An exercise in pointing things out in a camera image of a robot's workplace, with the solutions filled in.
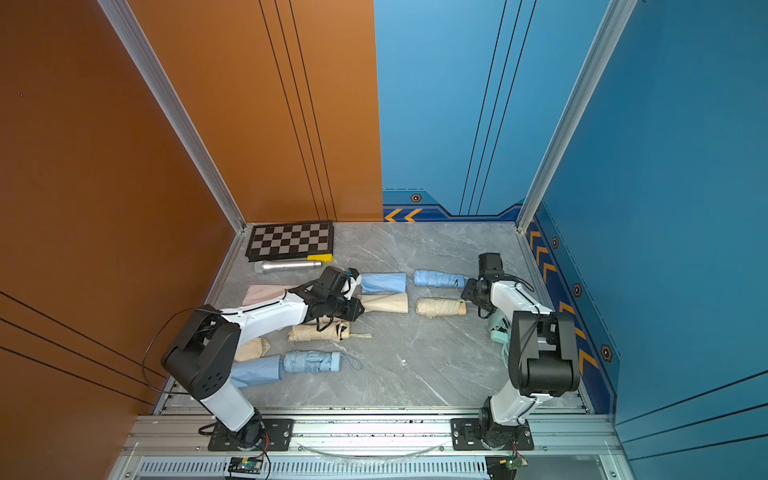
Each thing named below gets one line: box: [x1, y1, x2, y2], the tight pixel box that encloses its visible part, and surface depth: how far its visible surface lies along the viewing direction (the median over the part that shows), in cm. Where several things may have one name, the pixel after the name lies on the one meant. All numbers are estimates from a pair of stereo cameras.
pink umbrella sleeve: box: [242, 284, 291, 306], surface depth 101 cm
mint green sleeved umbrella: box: [490, 328, 509, 344], surface depth 89 cm
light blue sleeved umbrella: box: [282, 350, 363, 373], surface depth 84 cm
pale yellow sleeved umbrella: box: [288, 320, 350, 343], surface depth 89 cm
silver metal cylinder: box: [254, 260, 322, 274], surface depth 107 cm
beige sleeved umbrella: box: [415, 297, 467, 319], surface depth 94 cm
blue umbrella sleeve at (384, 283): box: [361, 273, 407, 294], surface depth 101 cm
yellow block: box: [307, 253, 333, 263], surface depth 111 cm
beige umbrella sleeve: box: [361, 293, 409, 313], surface depth 95 cm
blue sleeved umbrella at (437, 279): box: [413, 270, 465, 287], surface depth 101 cm
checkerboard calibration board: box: [245, 220, 335, 262], surface depth 114 cm
